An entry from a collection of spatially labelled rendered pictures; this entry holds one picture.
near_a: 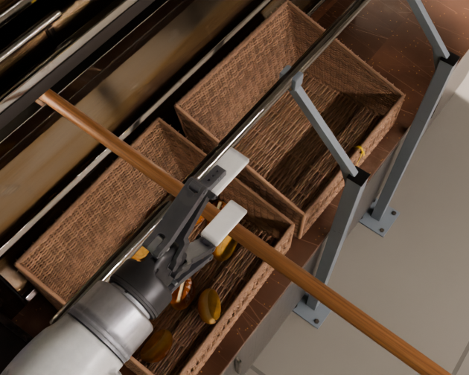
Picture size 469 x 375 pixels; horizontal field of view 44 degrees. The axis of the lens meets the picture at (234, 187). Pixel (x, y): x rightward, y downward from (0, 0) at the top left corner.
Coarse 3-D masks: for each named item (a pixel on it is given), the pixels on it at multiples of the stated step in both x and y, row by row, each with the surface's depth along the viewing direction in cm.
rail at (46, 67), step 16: (128, 0) 104; (96, 16) 101; (112, 16) 103; (80, 32) 99; (96, 32) 101; (64, 48) 98; (48, 64) 96; (16, 80) 94; (32, 80) 95; (0, 96) 92; (16, 96) 94; (0, 112) 93
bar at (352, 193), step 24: (360, 0) 140; (408, 0) 154; (336, 24) 136; (432, 24) 156; (312, 48) 132; (288, 72) 128; (264, 96) 125; (432, 96) 172; (240, 120) 122; (312, 120) 135; (336, 144) 138; (408, 144) 194; (360, 168) 142; (360, 192) 145; (384, 192) 223; (336, 216) 158; (384, 216) 242; (336, 240) 168; (120, 264) 106; (312, 312) 221
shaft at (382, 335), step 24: (48, 96) 121; (72, 120) 119; (120, 144) 115; (144, 168) 112; (240, 240) 105; (288, 264) 102; (312, 288) 100; (336, 312) 99; (360, 312) 98; (384, 336) 96; (408, 360) 95; (432, 360) 95
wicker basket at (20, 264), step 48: (192, 144) 161; (96, 192) 153; (144, 192) 169; (240, 192) 164; (48, 240) 146; (96, 240) 160; (192, 240) 172; (288, 240) 168; (48, 288) 140; (240, 288) 150; (192, 336) 158
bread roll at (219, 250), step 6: (228, 240) 166; (234, 240) 168; (216, 246) 165; (222, 246) 165; (228, 246) 166; (234, 246) 168; (216, 252) 165; (222, 252) 165; (228, 252) 166; (216, 258) 165; (222, 258) 165
